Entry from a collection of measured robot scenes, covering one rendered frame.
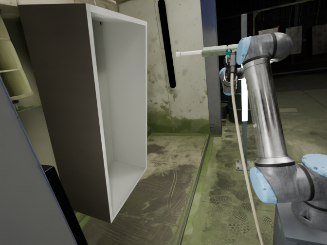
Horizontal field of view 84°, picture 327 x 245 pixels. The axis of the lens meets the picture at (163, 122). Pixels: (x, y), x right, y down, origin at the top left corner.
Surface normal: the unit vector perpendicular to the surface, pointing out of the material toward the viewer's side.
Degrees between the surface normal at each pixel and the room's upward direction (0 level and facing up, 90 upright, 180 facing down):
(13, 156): 90
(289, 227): 0
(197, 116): 90
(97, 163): 90
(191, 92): 90
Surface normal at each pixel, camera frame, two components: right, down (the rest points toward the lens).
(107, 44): -0.30, 0.37
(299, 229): -0.16, -0.93
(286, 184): -0.14, -0.11
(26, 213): 0.92, -0.02
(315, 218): -0.72, 0.01
